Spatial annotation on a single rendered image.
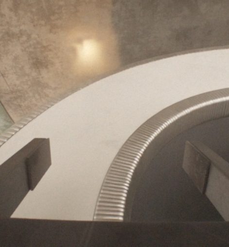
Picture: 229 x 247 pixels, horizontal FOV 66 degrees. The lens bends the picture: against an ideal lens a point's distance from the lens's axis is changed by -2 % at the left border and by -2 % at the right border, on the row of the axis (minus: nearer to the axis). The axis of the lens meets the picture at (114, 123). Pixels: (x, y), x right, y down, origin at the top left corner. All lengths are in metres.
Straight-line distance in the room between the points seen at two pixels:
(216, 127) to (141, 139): 0.21
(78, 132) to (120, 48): 0.61
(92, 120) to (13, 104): 0.96
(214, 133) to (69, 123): 0.34
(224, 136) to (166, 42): 0.54
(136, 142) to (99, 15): 0.68
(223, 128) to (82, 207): 0.37
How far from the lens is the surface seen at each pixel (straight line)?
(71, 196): 0.28
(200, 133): 0.46
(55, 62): 1.03
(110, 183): 0.27
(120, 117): 0.39
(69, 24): 0.94
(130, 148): 0.31
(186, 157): 0.17
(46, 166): 0.17
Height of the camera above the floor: 0.87
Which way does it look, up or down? 51 degrees down
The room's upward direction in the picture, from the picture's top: 169 degrees counter-clockwise
